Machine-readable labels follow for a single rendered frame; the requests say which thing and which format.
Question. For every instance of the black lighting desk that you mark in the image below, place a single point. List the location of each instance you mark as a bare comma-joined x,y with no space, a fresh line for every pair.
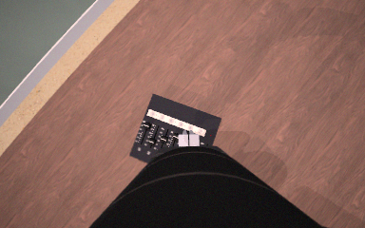
164,120

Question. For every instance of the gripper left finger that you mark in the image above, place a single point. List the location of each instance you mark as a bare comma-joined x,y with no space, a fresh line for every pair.
183,138

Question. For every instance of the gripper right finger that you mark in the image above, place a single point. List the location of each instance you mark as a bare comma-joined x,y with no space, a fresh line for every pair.
193,139

